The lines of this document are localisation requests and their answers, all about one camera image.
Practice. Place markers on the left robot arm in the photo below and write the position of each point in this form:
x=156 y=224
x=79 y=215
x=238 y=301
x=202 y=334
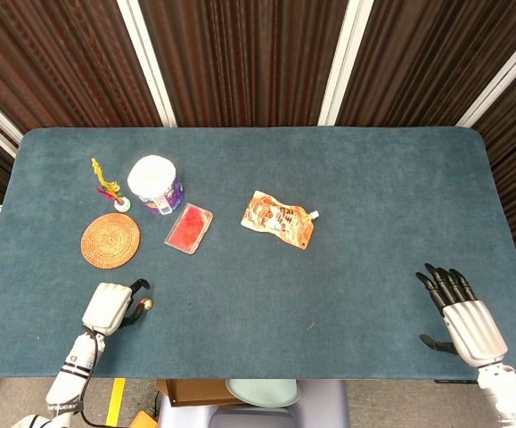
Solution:
x=72 y=379

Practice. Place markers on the clear box with red contents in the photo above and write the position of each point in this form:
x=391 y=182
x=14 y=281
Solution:
x=189 y=228

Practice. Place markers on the brown cardboard box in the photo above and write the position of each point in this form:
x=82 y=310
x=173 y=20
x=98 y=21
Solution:
x=195 y=392

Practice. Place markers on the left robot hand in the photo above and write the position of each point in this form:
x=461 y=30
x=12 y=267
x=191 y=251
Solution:
x=108 y=309

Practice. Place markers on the colourful feather shuttlecock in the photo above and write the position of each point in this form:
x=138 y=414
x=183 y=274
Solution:
x=108 y=186

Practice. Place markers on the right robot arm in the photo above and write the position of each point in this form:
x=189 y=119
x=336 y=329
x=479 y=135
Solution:
x=507 y=394

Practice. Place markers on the orange object on floor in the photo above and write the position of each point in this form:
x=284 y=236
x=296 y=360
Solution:
x=143 y=420

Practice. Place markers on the blue table mat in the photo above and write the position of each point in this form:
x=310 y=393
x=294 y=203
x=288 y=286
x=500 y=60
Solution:
x=257 y=249

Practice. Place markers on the yellow floor tape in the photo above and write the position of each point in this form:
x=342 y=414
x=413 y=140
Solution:
x=116 y=402

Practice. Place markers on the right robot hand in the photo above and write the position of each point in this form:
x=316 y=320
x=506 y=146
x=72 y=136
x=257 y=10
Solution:
x=470 y=325

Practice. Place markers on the white purple lidded canister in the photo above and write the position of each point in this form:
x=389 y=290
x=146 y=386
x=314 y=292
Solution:
x=156 y=184

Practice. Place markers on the round woven rattan coaster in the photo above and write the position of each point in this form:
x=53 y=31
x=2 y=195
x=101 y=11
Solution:
x=111 y=241

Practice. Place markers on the pale green round plate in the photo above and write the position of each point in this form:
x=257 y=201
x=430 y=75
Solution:
x=263 y=392

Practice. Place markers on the orange spouted snack pouch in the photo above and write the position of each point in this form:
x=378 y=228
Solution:
x=277 y=219

